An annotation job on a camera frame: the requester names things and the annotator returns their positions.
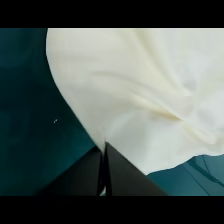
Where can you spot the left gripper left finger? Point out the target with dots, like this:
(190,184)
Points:
(80,176)

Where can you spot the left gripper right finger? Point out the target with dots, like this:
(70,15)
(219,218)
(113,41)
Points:
(128,176)

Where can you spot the cream shirt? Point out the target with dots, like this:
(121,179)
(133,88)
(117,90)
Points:
(140,83)

